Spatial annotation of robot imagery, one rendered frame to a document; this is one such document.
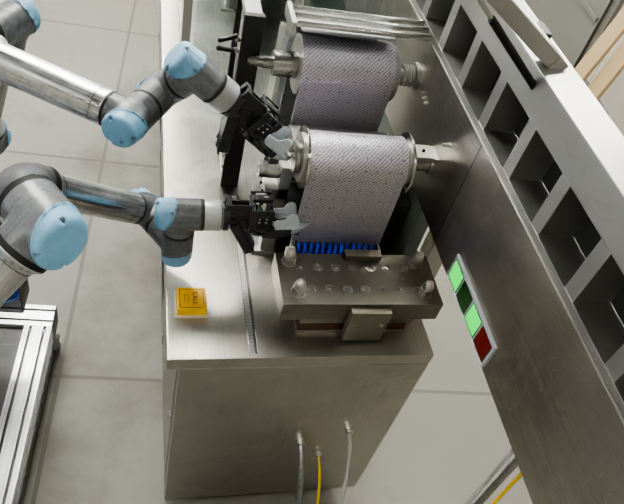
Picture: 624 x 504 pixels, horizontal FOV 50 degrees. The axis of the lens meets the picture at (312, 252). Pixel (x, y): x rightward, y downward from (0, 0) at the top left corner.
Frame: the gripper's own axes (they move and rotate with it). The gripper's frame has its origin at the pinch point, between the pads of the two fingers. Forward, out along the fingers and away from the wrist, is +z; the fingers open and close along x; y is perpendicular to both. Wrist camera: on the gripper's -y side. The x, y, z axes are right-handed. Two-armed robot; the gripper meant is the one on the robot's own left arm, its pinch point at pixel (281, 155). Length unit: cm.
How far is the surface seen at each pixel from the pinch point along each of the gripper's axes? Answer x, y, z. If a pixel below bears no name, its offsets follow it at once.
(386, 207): -8.2, 11.0, 25.0
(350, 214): -8.1, 3.4, 20.3
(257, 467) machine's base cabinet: -34, -69, 63
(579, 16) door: 274, 103, 259
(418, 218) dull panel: -6.2, 13.9, 36.8
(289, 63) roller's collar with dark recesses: 20.6, 10.7, -5.5
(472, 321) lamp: -44, 19, 31
